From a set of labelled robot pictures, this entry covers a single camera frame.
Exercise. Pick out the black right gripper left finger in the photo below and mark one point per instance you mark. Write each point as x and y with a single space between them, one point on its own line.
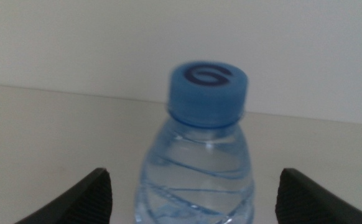
87 202

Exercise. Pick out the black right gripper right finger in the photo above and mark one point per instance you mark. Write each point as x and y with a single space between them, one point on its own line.
299 202

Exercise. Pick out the clear water bottle blue cap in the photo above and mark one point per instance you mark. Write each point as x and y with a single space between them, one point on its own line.
206 102

